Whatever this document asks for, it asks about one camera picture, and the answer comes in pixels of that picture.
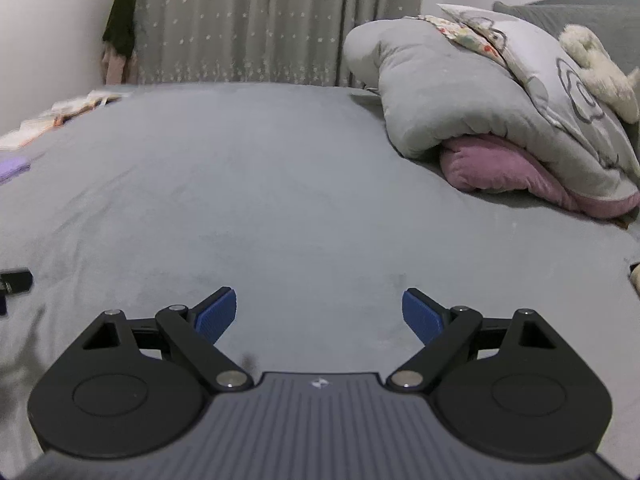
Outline purple garment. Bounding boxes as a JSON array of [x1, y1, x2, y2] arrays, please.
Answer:
[[0, 156, 32, 184]]

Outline pink hanging garment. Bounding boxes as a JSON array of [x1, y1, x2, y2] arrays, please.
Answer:
[[101, 47, 138, 86]]

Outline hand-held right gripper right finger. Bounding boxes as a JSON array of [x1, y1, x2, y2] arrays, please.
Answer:
[[386, 287, 571, 391]]

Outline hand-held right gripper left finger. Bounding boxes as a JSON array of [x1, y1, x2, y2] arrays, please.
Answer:
[[70, 287, 253, 392]]

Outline floral frilled cloth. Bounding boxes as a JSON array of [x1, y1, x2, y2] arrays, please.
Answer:
[[417, 14, 511, 68]]

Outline white plush toy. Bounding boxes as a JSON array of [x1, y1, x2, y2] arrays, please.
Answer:
[[558, 24, 640, 123]]

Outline white flower print pillow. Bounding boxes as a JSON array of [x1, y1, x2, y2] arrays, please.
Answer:
[[437, 3, 640, 181]]

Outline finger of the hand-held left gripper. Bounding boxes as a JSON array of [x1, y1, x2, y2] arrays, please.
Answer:
[[0, 269, 34, 317]]

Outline grey padded headboard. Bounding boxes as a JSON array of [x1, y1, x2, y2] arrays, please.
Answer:
[[492, 0, 640, 77]]

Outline grey quilt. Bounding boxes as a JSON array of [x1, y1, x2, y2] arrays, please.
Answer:
[[342, 16, 640, 201]]

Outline grey star curtain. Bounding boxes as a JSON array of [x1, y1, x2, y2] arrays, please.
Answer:
[[132, 0, 428, 88]]

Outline grey bed cover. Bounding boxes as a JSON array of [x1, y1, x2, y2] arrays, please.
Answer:
[[0, 82, 640, 480]]

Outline open book orange cover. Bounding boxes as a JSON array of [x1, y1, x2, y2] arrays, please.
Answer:
[[0, 114, 65, 152]]

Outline dark hanging garment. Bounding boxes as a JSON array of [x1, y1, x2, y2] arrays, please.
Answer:
[[102, 0, 137, 58]]

